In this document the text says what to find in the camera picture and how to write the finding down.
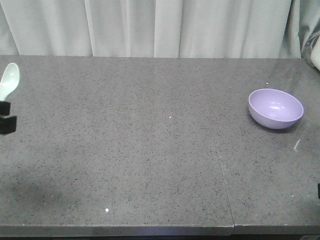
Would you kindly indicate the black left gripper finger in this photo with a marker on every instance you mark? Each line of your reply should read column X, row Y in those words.
column 8, row 125

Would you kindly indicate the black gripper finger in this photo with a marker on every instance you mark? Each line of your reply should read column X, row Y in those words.
column 5, row 108

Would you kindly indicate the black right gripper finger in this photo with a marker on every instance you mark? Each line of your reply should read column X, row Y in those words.
column 318, row 190

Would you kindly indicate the mint green plastic spoon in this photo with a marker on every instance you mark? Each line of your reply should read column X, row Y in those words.
column 9, row 81

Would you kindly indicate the purple plastic bowl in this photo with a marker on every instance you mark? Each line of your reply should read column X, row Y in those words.
column 274, row 109

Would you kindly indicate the white rice cooker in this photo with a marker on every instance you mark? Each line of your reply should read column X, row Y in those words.
column 315, row 54

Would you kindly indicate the white curtain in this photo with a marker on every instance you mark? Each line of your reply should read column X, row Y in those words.
column 158, row 28

